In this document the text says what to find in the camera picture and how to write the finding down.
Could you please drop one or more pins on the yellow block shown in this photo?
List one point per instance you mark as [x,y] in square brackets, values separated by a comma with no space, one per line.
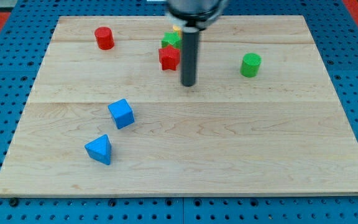
[177,29]

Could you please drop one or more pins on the green cylinder block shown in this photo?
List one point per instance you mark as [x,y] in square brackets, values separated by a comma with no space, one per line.
[250,65]

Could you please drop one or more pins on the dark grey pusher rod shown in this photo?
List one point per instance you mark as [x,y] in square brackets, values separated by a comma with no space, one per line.
[189,55]

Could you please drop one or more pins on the red star block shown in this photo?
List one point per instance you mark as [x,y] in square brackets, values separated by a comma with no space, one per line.
[169,57]

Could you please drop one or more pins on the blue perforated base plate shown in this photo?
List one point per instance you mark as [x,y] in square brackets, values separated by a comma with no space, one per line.
[23,43]

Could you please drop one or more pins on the blue cube block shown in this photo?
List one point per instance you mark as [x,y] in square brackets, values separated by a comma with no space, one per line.
[121,113]

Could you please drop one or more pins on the green star block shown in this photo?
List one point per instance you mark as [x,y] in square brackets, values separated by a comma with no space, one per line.
[171,38]

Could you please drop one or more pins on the blue triangle block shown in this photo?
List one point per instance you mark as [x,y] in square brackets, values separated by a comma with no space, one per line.
[99,149]

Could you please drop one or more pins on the light wooden board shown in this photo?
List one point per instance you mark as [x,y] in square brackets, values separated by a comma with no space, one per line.
[280,133]

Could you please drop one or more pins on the red cylinder block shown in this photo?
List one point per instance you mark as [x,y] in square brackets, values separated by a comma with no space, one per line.
[104,38]

